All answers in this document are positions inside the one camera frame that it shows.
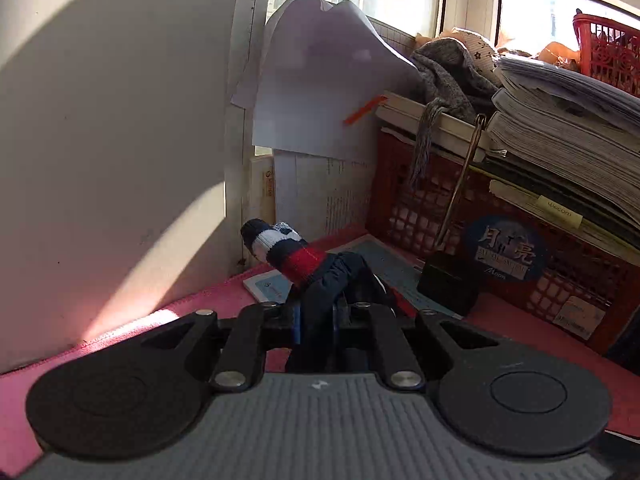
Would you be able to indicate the stack of papers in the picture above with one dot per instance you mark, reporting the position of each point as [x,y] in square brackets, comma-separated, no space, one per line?
[560,125]

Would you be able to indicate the orange cloth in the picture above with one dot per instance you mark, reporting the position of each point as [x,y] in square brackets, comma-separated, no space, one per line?
[555,52]

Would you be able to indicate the orange pen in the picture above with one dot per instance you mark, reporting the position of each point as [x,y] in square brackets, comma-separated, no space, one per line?
[360,110]

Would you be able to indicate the red plastic basket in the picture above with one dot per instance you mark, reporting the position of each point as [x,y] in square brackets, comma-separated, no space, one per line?
[610,55]

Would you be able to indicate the thick white book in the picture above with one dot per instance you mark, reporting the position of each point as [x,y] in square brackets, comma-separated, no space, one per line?
[450,130]

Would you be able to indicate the small black block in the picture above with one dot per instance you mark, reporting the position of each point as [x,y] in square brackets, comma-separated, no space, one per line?
[447,282]

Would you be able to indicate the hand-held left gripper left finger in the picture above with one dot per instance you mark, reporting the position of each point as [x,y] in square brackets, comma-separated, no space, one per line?
[296,325]

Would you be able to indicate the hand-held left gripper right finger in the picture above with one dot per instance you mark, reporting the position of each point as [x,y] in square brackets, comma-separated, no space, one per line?
[340,317]

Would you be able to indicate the grey knitted scarf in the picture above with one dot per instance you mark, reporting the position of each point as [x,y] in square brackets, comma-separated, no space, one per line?
[450,75]

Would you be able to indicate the navy and white jacket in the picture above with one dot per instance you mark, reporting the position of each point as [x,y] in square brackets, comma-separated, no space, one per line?
[305,260]

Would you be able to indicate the printed paper sheets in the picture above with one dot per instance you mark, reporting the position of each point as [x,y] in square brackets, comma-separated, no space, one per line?
[320,195]

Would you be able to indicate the beige dotted cloth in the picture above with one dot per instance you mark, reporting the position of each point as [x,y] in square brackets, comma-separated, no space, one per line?
[470,40]

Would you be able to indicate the red plastic crate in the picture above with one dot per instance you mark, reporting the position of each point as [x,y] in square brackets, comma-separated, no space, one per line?
[415,210]

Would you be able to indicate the beige flat board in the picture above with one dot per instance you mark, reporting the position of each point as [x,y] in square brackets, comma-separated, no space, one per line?
[262,195]

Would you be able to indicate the large white paper sheet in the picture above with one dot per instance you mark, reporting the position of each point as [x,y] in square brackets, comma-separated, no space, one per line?
[320,70]

